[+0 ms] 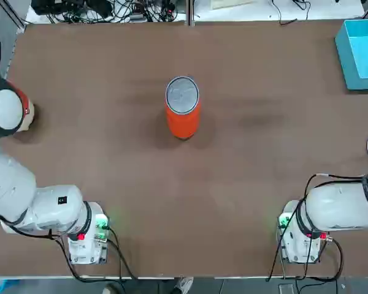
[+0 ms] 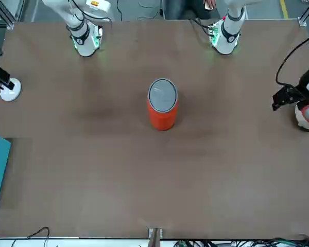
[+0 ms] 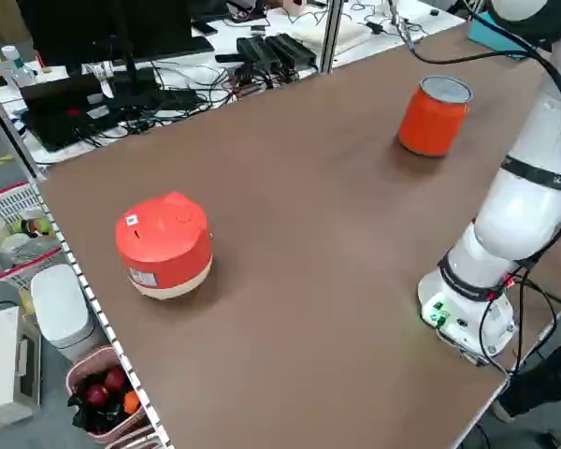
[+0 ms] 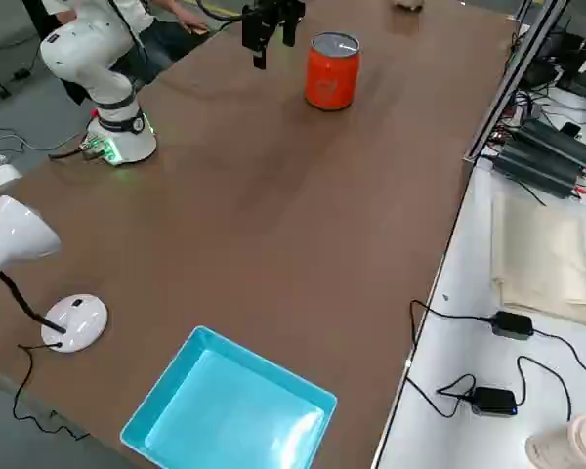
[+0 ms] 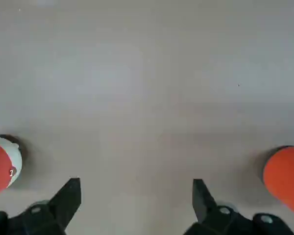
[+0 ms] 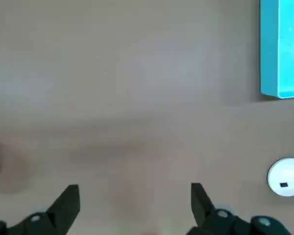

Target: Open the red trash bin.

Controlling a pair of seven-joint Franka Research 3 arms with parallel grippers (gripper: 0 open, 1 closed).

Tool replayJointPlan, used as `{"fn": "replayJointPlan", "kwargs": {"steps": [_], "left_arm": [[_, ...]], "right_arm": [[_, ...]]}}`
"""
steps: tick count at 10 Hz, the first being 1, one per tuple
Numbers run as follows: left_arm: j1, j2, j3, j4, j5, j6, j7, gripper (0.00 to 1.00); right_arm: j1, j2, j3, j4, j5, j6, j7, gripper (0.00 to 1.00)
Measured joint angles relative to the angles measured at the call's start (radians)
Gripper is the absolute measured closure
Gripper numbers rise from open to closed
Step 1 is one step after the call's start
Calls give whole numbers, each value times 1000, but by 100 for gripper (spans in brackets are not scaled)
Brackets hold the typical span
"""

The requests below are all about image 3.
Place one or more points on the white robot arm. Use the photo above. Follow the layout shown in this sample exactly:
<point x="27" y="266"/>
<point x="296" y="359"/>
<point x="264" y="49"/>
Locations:
<point x="514" y="220"/>

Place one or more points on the white lidded waste bin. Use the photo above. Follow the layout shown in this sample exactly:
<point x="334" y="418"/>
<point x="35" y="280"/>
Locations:
<point x="58" y="304"/>

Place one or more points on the teal open box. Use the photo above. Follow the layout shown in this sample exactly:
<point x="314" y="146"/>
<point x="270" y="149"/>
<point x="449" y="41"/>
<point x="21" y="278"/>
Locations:
<point x="488" y="35"/>

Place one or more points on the red rice cooker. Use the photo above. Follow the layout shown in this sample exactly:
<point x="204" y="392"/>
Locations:
<point x="168" y="252"/>

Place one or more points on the black power brick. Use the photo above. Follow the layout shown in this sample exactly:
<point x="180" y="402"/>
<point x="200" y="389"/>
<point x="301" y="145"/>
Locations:
<point x="292" y="47"/>
<point x="254" y="49"/>

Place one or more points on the pale flat board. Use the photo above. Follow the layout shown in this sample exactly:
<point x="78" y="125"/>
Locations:
<point x="332" y="30"/>

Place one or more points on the black phone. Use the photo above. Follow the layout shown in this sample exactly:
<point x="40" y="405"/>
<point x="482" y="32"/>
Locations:
<point x="205" y="27"/>

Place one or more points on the red apple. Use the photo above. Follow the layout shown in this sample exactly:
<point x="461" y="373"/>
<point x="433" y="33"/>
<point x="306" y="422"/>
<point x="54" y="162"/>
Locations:
<point x="96" y="395"/>
<point x="115" y="379"/>

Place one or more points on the orange fruit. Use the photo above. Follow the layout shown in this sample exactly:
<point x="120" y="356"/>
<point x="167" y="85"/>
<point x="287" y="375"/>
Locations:
<point x="132" y="403"/>

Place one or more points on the pink plastic basket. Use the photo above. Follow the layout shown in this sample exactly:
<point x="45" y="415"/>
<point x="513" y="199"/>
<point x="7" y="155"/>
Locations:
<point x="91" y="362"/>

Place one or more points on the black flat electronic device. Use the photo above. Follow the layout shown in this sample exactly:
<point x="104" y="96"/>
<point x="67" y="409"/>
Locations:
<point x="61" y="117"/>

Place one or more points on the white basket with pink rim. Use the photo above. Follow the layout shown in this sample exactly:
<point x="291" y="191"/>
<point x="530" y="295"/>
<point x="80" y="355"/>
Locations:
<point x="9" y="196"/>

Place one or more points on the black computer monitor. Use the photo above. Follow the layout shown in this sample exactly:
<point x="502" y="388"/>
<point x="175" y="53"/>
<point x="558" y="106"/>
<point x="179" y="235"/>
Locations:
<point x="75" y="28"/>

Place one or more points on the clear plastic bottle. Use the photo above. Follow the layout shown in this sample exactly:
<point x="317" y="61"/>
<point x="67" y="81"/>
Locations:
<point x="16" y="70"/>

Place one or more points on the person's leg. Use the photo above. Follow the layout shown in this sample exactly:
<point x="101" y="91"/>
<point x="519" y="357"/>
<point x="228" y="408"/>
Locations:
<point x="547" y="379"/>

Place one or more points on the aluminium frame post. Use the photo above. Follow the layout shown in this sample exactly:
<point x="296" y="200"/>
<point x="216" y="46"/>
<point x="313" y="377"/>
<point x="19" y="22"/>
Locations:
<point x="331" y="37"/>

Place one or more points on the aluminium table edge rail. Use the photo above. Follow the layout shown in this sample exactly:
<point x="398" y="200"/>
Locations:
<point x="105" y="322"/>

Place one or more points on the aluminium diagonal frame bar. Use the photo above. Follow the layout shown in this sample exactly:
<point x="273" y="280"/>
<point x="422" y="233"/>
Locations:
<point x="9" y="127"/>

